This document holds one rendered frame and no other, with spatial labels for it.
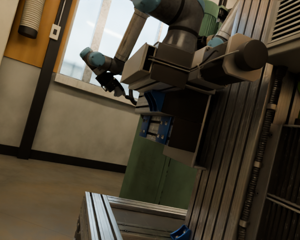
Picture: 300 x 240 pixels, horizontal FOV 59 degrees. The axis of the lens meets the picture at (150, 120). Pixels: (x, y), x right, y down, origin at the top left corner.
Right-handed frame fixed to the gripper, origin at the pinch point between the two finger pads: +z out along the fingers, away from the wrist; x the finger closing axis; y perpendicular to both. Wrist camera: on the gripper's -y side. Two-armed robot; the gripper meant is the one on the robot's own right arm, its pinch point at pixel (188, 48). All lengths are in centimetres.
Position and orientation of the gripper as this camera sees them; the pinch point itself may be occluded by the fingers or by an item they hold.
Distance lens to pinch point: 170.1
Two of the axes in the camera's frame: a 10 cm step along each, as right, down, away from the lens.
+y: -7.9, -2.6, -5.6
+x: -2.8, 9.6, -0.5
